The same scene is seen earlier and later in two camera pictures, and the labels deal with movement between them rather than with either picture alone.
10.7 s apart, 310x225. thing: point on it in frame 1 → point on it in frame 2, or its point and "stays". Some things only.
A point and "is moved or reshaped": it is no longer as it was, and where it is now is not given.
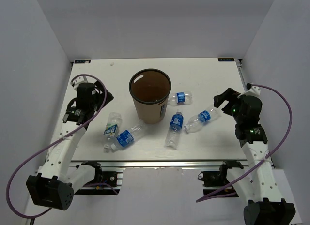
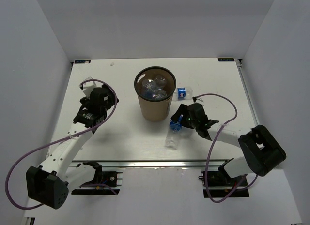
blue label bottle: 181,98 is moved or reshaped
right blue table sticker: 226,59 stays
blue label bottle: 199,120 is moved or reshaped
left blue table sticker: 82,61 stays
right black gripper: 228,95 → 182,110
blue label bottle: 173,136 stays
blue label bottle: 126,137 → 147,86
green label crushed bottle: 111,129 → 158,94
